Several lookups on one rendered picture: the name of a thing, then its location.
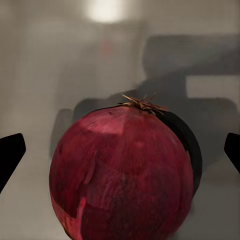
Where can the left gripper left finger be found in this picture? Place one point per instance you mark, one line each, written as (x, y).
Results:
(12, 149)

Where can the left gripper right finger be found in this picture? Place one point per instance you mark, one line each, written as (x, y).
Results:
(232, 149)

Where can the drop in sink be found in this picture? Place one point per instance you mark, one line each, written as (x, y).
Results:
(62, 59)

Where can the vidalia onion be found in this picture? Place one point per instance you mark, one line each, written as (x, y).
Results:
(119, 173)

